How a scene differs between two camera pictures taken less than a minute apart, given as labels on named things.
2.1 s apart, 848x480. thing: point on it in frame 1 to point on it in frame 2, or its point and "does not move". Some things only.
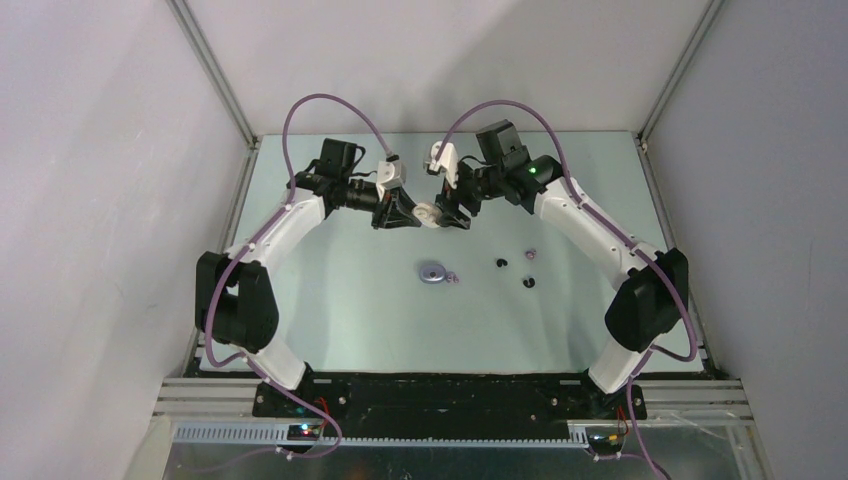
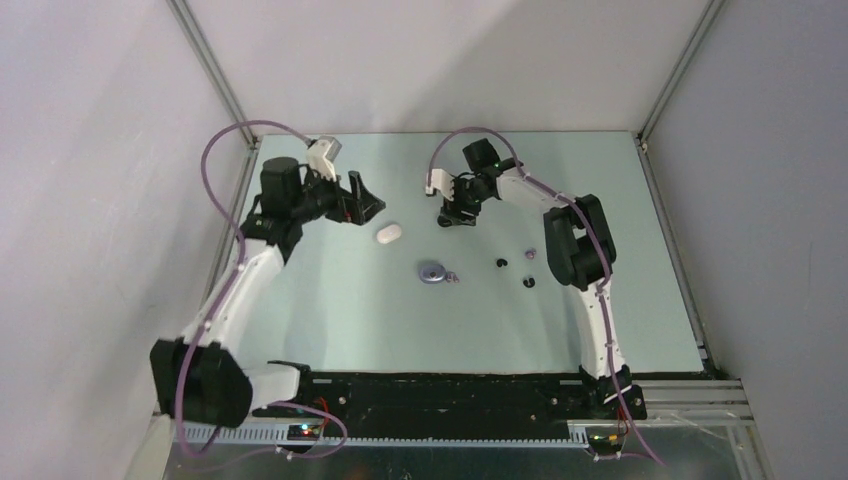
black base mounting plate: [448, 405] does not move
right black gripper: [450, 199] does not move
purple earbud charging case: [432, 273] does not move
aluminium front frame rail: [668, 401] does not move
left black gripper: [394, 211] to [358, 206]
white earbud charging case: [428, 214] to [388, 234]
